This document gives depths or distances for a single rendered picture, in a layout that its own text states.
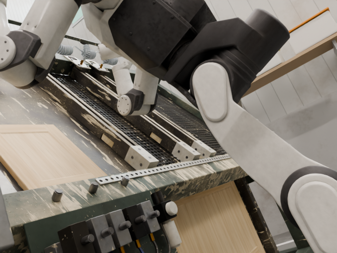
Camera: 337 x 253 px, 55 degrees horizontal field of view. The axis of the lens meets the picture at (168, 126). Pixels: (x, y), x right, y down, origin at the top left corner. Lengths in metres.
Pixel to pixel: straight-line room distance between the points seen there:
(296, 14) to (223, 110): 3.84
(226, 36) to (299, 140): 3.50
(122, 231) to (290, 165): 0.45
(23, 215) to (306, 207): 0.65
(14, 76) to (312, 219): 0.69
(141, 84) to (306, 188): 0.71
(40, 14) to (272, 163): 0.60
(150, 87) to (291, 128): 3.22
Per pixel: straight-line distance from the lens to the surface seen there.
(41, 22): 0.78
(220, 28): 0.83
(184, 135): 1.84
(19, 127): 1.35
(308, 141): 4.23
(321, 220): 0.71
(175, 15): 0.84
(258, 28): 0.81
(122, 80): 1.29
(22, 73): 0.79
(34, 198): 0.95
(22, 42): 0.76
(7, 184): 0.99
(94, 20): 0.91
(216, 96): 0.75
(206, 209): 1.89
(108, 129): 1.47
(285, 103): 4.30
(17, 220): 0.87
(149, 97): 1.20
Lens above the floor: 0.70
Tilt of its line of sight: 15 degrees up
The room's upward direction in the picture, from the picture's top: 22 degrees counter-clockwise
